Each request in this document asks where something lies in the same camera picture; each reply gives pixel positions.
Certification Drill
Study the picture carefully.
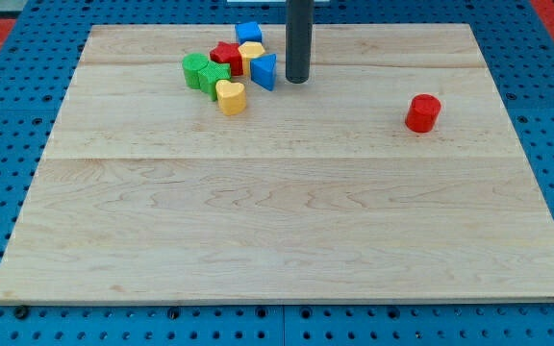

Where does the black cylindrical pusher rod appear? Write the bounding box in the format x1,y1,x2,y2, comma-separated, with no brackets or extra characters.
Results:
286,0,314,84

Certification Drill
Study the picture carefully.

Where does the blue cube block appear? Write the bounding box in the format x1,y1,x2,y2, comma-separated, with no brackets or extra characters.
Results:
235,21,263,45

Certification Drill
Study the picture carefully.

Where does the yellow hexagon block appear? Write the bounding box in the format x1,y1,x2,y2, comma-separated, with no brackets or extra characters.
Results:
238,41,265,76

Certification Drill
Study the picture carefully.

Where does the blue triangle block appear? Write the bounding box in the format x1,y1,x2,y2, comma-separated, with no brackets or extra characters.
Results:
250,54,277,91

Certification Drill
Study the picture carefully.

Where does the red star block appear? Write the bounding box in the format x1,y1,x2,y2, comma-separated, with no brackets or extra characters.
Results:
210,41,243,76

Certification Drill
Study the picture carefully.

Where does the green star block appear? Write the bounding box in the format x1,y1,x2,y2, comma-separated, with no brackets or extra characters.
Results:
198,61,231,101

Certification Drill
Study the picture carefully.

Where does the yellow heart block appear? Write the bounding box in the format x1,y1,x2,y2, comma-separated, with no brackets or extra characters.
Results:
215,80,247,116

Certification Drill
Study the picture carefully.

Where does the green cylinder block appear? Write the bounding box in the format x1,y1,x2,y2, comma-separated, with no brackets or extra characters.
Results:
182,53,209,89

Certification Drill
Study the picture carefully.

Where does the red cylinder block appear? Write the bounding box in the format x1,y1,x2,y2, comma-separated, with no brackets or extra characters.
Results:
405,94,441,133

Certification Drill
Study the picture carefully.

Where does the wooden board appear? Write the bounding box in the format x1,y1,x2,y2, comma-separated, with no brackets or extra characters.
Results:
0,24,554,306

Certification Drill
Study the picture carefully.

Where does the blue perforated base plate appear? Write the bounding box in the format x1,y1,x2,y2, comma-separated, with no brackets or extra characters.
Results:
0,0,554,345

